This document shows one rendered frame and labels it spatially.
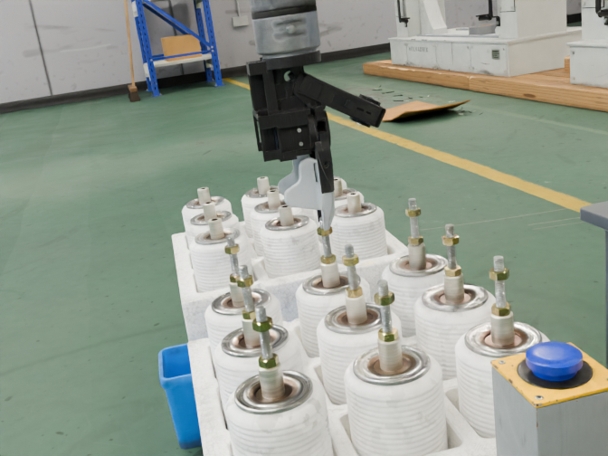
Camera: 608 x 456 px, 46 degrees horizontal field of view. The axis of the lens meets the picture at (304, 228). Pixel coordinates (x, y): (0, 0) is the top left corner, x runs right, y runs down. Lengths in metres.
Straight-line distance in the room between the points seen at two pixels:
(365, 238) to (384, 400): 0.55
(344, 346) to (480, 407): 0.16
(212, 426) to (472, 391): 0.28
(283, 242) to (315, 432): 0.53
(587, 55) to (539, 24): 0.70
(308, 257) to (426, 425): 0.54
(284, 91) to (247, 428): 0.39
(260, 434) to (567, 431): 0.27
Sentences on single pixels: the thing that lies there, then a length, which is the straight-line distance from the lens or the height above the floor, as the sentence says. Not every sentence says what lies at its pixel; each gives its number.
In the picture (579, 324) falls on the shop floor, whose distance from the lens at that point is 1.37.
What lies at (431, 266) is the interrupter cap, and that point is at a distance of 0.95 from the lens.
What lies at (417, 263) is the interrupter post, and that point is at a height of 0.26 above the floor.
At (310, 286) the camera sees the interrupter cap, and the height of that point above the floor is 0.25.
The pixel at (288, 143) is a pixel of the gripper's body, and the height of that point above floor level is 0.45.
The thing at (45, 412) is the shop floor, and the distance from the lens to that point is 1.33.
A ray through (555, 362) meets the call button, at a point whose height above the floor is 0.33.
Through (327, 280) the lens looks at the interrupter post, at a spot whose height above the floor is 0.26.
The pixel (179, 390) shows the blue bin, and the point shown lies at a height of 0.10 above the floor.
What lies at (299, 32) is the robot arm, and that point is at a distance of 0.83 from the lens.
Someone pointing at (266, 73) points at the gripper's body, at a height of 0.53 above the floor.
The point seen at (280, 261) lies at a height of 0.20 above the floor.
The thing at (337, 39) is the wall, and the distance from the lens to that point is 7.42.
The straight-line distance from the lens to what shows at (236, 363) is 0.78.
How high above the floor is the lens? 0.60
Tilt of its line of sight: 17 degrees down
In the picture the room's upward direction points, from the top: 8 degrees counter-clockwise
